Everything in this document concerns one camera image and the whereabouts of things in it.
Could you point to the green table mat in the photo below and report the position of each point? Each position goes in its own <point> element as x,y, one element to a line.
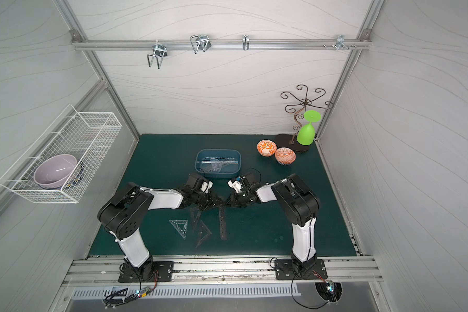
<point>165,161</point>

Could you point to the aluminium top rail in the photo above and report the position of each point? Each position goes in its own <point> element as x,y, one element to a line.
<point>216,45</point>

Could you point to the aluminium rail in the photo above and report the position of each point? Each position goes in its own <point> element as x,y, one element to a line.
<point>216,45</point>
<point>97,271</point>

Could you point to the aluminium front rail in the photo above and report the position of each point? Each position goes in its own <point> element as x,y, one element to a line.
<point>97,271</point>

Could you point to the lilac bowl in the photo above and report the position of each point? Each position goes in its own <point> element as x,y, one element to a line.
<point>55,171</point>

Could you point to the metal hook small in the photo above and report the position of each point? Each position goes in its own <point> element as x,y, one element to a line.
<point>246,42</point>

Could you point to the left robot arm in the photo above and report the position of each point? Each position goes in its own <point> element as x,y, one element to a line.
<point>123,214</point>

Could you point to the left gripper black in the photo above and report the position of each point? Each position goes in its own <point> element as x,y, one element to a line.
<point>209,197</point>

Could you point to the blue plastic storage box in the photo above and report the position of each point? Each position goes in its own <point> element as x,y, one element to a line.
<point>228,171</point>

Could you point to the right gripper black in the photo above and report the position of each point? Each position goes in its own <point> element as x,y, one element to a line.
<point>237,197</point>

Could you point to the clear protractor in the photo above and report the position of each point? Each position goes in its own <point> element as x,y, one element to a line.
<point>215,165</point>

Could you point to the thin clear straight ruler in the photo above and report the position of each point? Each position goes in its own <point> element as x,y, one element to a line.
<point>220,158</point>

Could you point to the white cable duct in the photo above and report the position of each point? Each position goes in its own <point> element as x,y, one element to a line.
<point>192,291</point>

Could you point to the metal hook middle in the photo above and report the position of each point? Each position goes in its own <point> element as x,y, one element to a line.
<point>200,43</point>

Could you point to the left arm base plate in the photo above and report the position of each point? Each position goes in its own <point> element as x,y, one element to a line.
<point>150,271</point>

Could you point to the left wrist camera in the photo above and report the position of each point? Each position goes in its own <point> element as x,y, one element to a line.
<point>197,182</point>

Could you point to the metal hook right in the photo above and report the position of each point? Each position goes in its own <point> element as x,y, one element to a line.
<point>340,44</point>

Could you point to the stencil ruler large dark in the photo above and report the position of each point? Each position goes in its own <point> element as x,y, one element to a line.
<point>222,223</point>

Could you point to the brown metal cup stand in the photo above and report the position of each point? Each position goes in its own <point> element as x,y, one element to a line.
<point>297,111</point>

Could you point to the green plastic goblet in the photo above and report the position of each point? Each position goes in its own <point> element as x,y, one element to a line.
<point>307,132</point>

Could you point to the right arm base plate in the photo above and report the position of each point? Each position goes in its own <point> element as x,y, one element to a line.
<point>292,269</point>

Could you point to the dark triangle ruler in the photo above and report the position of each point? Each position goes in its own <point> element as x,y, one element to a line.
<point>195,216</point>
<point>204,233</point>

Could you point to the white wire basket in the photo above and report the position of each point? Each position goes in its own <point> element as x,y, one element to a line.
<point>86,135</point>

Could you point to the orange patterned bowl left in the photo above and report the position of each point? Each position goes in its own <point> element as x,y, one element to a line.
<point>266,148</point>

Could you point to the clear triangle ruler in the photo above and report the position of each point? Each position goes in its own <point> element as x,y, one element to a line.
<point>181,226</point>

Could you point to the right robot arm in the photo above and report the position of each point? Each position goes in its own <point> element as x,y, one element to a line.
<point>298,202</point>

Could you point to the stencil ruler clear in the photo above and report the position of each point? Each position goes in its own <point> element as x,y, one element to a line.
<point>224,161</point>

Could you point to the metal hook left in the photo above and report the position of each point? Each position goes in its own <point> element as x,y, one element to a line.
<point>159,52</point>

